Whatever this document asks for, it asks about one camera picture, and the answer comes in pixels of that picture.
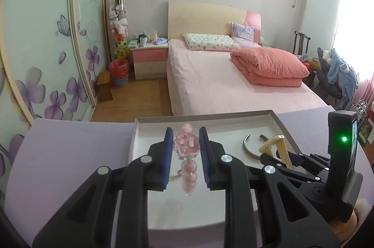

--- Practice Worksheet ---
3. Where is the silver open bangle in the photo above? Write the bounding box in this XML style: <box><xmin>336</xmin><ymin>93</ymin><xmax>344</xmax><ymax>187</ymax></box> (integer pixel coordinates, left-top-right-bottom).
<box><xmin>242</xmin><ymin>133</ymin><xmax>271</xmax><ymax>161</ymax></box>

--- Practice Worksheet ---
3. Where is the dark wooden chair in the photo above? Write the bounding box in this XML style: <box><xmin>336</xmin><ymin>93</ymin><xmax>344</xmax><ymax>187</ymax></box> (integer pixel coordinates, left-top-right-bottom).
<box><xmin>293</xmin><ymin>31</ymin><xmax>311</xmax><ymax>56</ymax></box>

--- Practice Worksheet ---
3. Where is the flower print sliding wardrobe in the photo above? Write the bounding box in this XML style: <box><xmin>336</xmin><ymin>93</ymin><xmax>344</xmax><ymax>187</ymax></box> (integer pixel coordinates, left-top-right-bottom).
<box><xmin>0</xmin><ymin>0</ymin><xmax>110</xmax><ymax>202</ymax></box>

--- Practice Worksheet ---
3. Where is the purple patterned pillow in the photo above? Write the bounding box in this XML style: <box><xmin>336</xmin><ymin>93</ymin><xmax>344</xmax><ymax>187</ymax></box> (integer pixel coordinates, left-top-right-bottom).
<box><xmin>231</xmin><ymin>22</ymin><xmax>255</xmax><ymax>42</ymax></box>

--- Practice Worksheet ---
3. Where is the pink bead bracelet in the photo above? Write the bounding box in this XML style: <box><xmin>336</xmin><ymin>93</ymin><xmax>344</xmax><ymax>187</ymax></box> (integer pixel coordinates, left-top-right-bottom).
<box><xmin>173</xmin><ymin>124</ymin><xmax>202</xmax><ymax>196</ymax></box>

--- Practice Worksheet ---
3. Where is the yellow toy pile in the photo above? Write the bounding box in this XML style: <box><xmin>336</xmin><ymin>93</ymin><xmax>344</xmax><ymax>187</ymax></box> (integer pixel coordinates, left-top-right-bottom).
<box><xmin>304</xmin><ymin>57</ymin><xmax>320</xmax><ymax>71</ymax></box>

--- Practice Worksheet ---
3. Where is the folded pink quilt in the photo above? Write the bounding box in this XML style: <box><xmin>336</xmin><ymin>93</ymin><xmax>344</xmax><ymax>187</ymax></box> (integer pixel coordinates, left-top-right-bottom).
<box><xmin>230</xmin><ymin>48</ymin><xmax>310</xmax><ymax>87</ymax></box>

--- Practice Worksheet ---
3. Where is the floral white pillow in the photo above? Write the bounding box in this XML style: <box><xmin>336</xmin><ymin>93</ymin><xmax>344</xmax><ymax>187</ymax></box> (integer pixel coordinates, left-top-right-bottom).
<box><xmin>183</xmin><ymin>33</ymin><xmax>240</xmax><ymax>52</ymax></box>

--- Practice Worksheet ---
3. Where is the black office chair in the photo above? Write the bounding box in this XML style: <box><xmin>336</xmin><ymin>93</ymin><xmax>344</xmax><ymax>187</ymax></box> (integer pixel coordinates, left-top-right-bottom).
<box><xmin>317</xmin><ymin>48</ymin><xmax>351</xmax><ymax>108</ymax></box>

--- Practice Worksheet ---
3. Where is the blue fleece garment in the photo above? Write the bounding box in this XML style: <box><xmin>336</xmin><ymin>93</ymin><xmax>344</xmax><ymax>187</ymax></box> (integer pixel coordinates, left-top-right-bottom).
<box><xmin>327</xmin><ymin>48</ymin><xmax>359</xmax><ymax>111</ymax></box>

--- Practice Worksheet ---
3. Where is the metal wire rack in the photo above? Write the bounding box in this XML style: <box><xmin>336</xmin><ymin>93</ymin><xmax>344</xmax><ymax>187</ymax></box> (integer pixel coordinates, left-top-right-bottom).
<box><xmin>353</xmin><ymin>100</ymin><xmax>368</xmax><ymax>120</ymax></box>

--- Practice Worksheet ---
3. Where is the purple tablecloth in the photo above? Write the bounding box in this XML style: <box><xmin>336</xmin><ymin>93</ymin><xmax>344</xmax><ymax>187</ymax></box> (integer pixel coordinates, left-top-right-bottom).
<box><xmin>4</xmin><ymin>106</ymin><xmax>370</xmax><ymax>248</ymax></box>

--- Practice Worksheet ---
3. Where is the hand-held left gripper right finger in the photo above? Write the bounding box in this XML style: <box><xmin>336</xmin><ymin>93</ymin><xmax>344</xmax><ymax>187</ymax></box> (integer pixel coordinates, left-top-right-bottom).
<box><xmin>199</xmin><ymin>128</ymin><xmax>341</xmax><ymax>248</ymax></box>

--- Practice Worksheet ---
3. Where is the person's right hand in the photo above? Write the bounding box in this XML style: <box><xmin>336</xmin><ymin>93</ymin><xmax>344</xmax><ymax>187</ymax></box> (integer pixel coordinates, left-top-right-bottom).
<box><xmin>329</xmin><ymin>211</ymin><xmax>360</xmax><ymax>238</ymax></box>

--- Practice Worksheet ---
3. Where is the clear tube of plush toys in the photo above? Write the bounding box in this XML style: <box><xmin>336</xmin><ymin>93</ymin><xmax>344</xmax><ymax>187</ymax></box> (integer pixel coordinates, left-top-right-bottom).
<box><xmin>109</xmin><ymin>0</ymin><xmax>129</xmax><ymax>61</ymax></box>

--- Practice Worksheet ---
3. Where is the beige and pink headboard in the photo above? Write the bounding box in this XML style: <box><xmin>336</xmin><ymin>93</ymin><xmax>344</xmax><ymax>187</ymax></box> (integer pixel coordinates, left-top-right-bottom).
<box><xmin>168</xmin><ymin>0</ymin><xmax>261</xmax><ymax>45</ymax></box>

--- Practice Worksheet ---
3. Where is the small wooden stool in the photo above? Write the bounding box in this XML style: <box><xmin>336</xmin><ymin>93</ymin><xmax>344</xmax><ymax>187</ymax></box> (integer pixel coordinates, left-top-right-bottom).
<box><xmin>96</xmin><ymin>71</ymin><xmax>113</xmax><ymax>102</ymax></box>

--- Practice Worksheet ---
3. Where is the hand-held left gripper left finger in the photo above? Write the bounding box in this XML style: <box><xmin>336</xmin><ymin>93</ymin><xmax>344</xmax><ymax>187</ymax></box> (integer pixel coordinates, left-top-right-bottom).
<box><xmin>32</xmin><ymin>128</ymin><xmax>176</xmax><ymax>248</ymax></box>

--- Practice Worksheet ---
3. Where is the bed with pink sheet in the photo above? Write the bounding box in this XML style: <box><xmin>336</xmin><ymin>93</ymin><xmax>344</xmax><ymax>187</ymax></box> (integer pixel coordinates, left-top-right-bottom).
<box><xmin>166</xmin><ymin>39</ymin><xmax>328</xmax><ymax>115</ymax></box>

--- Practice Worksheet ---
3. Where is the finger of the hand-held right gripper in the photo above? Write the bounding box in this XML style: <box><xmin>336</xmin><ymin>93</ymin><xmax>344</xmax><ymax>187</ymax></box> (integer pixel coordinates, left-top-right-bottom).
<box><xmin>259</xmin><ymin>152</ymin><xmax>322</xmax><ymax>183</ymax></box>
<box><xmin>292</xmin><ymin>153</ymin><xmax>331</xmax><ymax>172</ymax></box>

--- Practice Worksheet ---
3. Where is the red trash bin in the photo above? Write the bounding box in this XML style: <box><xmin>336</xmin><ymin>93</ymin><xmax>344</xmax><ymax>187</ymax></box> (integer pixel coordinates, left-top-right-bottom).
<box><xmin>109</xmin><ymin>59</ymin><xmax>129</xmax><ymax>87</ymax></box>

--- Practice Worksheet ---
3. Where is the yellow bangle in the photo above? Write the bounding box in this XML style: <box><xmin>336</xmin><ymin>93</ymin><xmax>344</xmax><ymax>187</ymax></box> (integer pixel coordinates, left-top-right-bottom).
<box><xmin>259</xmin><ymin>135</ymin><xmax>294</xmax><ymax>169</ymax></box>

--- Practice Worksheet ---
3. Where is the pink and white nightstand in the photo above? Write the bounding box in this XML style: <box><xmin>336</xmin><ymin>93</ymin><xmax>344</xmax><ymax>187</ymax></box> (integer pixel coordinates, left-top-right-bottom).
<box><xmin>130</xmin><ymin>43</ymin><xmax>168</xmax><ymax>79</ymax></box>

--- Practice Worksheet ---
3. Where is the grey cardboard tray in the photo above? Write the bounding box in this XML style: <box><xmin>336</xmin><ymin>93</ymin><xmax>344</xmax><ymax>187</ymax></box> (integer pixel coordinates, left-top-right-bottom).
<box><xmin>129</xmin><ymin>110</ymin><xmax>304</xmax><ymax>229</ymax></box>

